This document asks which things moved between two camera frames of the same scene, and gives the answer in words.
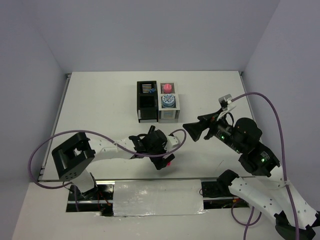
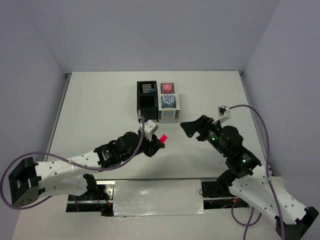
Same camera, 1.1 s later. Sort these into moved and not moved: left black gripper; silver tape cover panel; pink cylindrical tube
Moved: left black gripper
Not moved: pink cylindrical tube; silver tape cover panel
